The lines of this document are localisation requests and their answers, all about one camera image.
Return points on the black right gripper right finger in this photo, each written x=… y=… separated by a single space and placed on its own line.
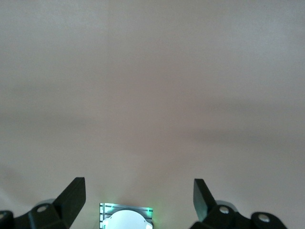
x=202 y=200

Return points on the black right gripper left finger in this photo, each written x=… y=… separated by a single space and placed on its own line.
x=71 y=200

